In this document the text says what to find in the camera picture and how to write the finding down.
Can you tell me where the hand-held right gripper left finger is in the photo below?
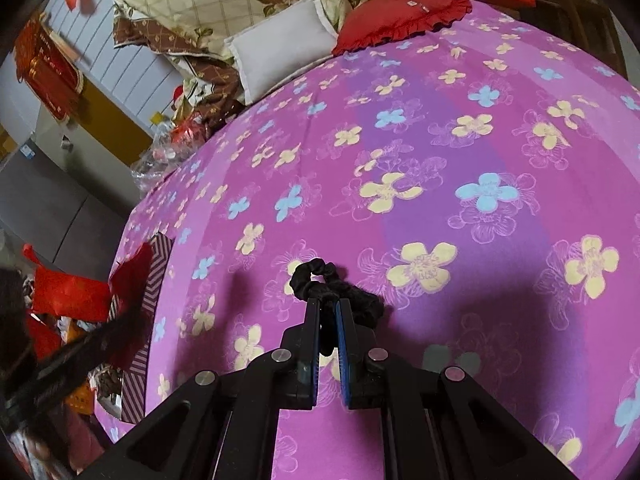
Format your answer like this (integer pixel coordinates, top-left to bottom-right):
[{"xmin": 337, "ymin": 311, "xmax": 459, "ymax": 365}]
[{"xmin": 75, "ymin": 298, "xmax": 322, "ymax": 480}]

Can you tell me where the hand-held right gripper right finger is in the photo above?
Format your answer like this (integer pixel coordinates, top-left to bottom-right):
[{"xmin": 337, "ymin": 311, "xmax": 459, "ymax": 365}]
[{"xmin": 336, "ymin": 298, "xmax": 577, "ymax": 480}]

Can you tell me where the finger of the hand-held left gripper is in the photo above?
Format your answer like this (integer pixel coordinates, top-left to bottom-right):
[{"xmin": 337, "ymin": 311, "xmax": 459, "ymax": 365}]
[{"xmin": 0, "ymin": 304, "xmax": 154, "ymax": 431}]

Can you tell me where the black scrunchie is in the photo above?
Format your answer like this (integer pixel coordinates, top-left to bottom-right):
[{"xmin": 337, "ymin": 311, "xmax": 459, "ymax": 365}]
[{"xmin": 290, "ymin": 258, "xmax": 386, "ymax": 357}]

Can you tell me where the red paper bag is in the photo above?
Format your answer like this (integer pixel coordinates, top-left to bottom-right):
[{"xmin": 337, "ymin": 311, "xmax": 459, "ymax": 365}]
[{"xmin": 22, "ymin": 242, "xmax": 156, "ymax": 361}]

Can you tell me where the pink floral bedsheet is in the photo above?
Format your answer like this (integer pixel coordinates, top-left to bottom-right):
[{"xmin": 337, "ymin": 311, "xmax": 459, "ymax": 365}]
[{"xmin": 95, "ymin": 0, "xmax": 640, "ymax": 480}]

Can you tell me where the pile of clear plastic bags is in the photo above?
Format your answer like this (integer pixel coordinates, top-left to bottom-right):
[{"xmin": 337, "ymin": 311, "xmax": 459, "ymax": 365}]
[{"xmin": 130, "ymin": 115, "xmax": 212, "ymax": 192}]

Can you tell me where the brown patterned blanket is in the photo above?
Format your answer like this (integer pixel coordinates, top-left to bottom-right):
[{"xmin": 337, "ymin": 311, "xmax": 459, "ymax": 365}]
[{"xmin": 112, "ymin": 17, "xmax": 247, "ymax": 117}]

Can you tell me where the white pillow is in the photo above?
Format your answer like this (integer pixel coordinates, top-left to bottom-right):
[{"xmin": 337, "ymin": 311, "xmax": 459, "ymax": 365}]
[{"xmin": 225, "ymin": 0, "xmax": 341, "ymax": 106}]

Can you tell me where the red frilled pillow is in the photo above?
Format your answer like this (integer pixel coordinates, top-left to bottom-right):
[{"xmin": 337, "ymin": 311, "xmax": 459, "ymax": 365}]
[{"xmin": 332, "ymin": 0, "xmax": 473, "ymax": 56}]

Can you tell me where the red fringed wall hanging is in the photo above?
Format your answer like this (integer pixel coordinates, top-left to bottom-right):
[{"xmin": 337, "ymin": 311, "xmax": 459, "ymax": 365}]
[{"xmin": 15, "ymin": 22, "xmax": 84, "ymax": 122}]

